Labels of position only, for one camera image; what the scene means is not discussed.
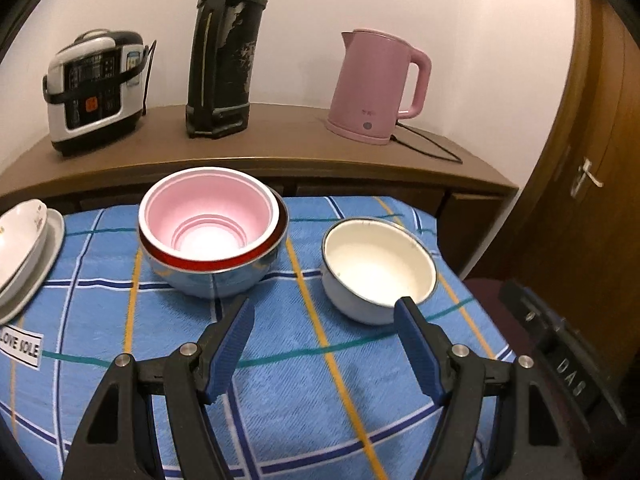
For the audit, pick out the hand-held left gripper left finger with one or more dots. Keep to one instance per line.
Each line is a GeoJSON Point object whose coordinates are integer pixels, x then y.
{"type": "Point", "coordinates": [232, 345]}

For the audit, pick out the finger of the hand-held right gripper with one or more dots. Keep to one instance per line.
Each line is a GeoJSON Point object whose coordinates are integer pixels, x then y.
{"type": "Point", "coordinates": [520, 300]}

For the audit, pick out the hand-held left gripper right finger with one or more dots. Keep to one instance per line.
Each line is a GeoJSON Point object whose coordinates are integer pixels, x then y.
{"type": "Point", "coordinates": [420, 350]}

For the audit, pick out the stainless steel bowl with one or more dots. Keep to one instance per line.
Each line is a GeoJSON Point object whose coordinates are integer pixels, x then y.
{"type": "Point", "coordinates": [220, 285]}

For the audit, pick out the white enamel bowl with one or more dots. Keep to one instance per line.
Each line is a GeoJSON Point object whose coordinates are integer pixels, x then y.
{"type": "Point", "coordinates": [375, 260]}

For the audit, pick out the pink and red plastic bowl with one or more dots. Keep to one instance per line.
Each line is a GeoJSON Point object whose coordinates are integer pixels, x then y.
{"type": "Point", "coordinates": [200, 210]}

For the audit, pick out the red flower print plate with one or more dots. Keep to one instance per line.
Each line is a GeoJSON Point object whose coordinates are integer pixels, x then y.
{"type": "Point", "coordinates": [20, 220]}

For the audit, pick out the blue checked tablecloth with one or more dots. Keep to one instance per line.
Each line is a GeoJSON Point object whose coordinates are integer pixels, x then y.
{"type": "Point", "coordinates": [300, 410]}

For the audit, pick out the brown wooden cabinet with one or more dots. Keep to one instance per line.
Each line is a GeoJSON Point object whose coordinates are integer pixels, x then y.
{"type": "Point", "coordinates": [300, 160]}

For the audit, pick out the wooden door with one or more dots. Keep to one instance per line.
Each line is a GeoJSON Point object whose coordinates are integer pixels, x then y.
{"type": "Point", "coordinates": [575, 110]}

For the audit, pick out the plain white plate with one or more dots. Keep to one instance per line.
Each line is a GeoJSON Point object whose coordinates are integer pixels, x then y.
{"type": "Point", "coordinates": [50, 255]}

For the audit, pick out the pink flower print deep plate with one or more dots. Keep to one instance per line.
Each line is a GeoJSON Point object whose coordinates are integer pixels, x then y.
{"type": "Point", "coordinates": [25, 270]}

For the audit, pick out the pink electric kettle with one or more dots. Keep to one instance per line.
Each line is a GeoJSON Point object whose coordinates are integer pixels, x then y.
{"type": "Point", "coordinates": [370, 90]}

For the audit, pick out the black thermos flask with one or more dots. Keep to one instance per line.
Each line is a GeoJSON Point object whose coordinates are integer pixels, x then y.
{"type": "Point", "coordinates": [225, 60]}

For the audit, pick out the silver black rice cooker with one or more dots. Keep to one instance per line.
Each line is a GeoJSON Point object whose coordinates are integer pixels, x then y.
{"type": "Point", "coordinates": [95, 95]}

